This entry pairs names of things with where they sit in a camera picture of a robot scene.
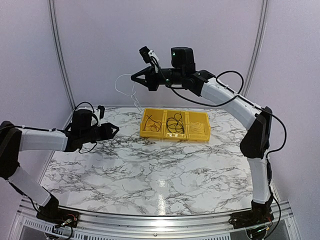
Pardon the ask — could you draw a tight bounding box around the yellow bin left compartment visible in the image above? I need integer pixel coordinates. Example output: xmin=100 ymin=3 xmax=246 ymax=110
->
xmin=139 ymin=108 xmax=167 ymax=139

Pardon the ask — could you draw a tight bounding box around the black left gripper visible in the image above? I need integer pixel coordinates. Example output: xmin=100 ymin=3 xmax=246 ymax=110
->
xmin=80 ymin=122 xmax=119 ymax=144

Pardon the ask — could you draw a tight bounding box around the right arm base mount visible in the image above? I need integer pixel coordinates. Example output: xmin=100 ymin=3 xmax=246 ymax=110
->
xmin=228 ymin=209 xmax=274 ymax=229

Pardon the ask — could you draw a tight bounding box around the yellow bin middle compartment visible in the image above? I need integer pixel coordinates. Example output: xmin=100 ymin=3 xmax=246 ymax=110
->
xmin=163 ymin=109 xmax=187 ymax=140

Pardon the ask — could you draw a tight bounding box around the white cable bundle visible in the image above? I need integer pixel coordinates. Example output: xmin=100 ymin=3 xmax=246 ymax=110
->
xmin=189 ymin=121 xmax=207 ymax=135

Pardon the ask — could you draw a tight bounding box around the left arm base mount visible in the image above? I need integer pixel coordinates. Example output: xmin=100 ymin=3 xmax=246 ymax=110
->
xmin=36 ymin=207 xmax=80 ymax=228

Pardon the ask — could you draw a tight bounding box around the aluminium frame left rear post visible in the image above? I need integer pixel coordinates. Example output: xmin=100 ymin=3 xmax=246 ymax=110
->
xmin=47 ymin=0 xmax=76 ymax=110

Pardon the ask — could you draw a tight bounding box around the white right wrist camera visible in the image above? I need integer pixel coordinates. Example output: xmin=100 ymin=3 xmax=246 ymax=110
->
xmin=139 ymin=46 xmax=159 ymax=64

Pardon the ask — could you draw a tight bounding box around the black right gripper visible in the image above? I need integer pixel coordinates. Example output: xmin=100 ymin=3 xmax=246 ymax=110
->
xmin=131 ymin=64 xmax=185 ymax=91

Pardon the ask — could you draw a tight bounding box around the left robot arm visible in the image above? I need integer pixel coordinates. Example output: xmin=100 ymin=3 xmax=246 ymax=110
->
xmin=0 ymin=109 xmax=120 ymax=223

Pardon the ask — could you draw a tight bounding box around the aluminium front rail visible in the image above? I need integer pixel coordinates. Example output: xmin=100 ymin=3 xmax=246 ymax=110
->
xmin=8 ymin=198 xmax=302 ymax=240

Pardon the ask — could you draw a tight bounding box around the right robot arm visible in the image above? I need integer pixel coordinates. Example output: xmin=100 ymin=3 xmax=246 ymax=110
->
xmin=131 ymin=46 xmax=274 ymax=224

